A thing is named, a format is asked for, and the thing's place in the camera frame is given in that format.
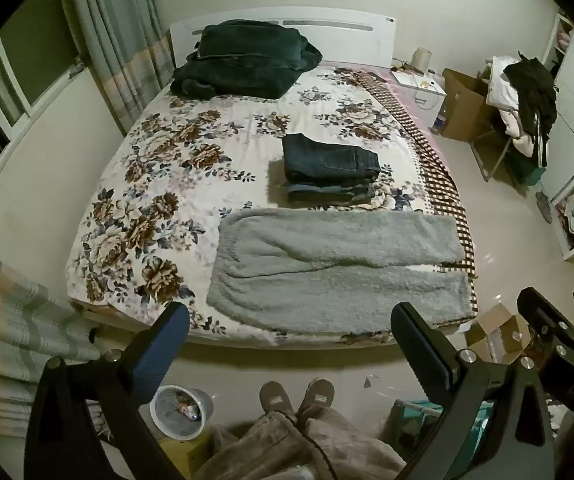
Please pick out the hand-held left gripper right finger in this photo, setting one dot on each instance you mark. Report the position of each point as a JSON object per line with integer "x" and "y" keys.
{"x": 417, "y": 345}

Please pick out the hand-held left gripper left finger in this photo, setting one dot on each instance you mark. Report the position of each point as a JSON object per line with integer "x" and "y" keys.
{"x": 164, "y": 345}

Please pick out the grey fleece pants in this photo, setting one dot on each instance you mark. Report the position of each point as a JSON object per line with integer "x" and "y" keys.
{"x": 327, "y": 280}

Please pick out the small open cardboard box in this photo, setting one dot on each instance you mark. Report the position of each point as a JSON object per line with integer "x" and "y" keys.
{"x": 499, "y": 327}

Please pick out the white trash bin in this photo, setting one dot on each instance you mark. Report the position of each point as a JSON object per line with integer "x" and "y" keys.
{"x": 179, "y": 412}

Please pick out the teal box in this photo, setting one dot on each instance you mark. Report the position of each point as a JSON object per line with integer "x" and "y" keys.
{"x": 414, "y": 420}

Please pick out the grey slipper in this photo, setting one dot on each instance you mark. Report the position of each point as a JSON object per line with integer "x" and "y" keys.
{"x": 544, "y": 207}

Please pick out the yellow box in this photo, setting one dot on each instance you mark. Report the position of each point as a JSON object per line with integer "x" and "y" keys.
{"x": 182, "y": 455}

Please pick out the person's right slipper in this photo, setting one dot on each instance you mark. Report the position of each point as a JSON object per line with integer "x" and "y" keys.
{"x": 317, "y": 395}

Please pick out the person's slipper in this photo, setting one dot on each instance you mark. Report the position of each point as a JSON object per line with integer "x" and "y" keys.
{"x": 276, "y": 397}
{"x": 317, "y": 395}

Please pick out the person's left slipper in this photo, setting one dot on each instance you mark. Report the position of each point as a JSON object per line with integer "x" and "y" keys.
{"x": 276, "y": 397}

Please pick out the striped green curtain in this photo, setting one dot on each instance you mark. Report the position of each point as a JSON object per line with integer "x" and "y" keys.
{"x": 112, "y": 45}
{"x": 12, "y": 325}

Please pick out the person's legs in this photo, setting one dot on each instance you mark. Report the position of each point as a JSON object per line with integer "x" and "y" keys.
{"x": 287, "y": 450}

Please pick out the chair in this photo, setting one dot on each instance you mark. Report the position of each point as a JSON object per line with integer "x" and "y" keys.
{"x": 492, "y": 152}

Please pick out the floral blanket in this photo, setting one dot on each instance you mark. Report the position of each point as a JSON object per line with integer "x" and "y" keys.
{"x": 182, "y": 175}

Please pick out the folded dark jeans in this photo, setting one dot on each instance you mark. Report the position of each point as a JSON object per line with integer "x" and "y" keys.
{"x": 324, "y": 157}

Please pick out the plastic water bottle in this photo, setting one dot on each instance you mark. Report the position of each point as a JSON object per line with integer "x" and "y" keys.
{"x": 441, "y": 119}

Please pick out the black garment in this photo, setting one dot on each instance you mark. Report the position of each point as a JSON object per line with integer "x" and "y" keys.
{"x": 534, "y": 90}

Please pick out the large cardboard box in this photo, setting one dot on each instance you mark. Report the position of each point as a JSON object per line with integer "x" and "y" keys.
{"x": 467, "y": 105}

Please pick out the white nightstand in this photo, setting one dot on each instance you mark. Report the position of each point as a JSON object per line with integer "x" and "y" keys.
{"x": 424, "y": 92}

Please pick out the white cup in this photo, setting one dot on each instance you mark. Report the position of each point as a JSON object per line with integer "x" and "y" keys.
{"x": 422, "y": 58}

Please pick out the dark green blanket pile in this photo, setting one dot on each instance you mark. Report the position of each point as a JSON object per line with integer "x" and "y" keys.
{"x": 247, "y": 60}

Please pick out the white bed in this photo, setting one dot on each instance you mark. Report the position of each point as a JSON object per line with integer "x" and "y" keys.
{"x": 352, "y": 30}

